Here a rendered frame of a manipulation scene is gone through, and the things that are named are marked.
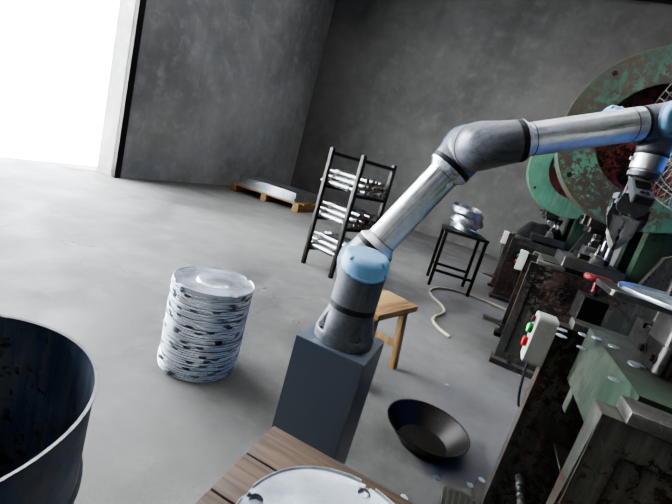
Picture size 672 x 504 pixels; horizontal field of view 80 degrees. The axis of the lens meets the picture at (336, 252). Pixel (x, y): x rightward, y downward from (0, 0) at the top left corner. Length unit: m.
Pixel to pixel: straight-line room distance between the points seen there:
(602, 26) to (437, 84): 2.52
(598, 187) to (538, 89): 5.58
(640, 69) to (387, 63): 6.22
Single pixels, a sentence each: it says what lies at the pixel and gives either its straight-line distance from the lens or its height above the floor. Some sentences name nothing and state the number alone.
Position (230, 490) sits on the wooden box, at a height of 0.35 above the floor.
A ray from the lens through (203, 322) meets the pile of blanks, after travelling 1.45.
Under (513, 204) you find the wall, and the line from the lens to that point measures 7.54.
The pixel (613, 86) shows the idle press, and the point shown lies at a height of 1.52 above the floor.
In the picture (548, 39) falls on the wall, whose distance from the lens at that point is 8.01.
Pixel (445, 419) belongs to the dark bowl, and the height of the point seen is 0.05.
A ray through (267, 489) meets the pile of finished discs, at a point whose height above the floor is 0.37.
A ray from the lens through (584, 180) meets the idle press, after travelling 2.29.
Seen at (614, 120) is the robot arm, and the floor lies 1.11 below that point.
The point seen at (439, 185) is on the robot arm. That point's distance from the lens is 1.07.
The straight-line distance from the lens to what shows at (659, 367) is 0.98.
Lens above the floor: 0.87
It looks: 13 degrees down
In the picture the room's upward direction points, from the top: 16 degrees clockwise
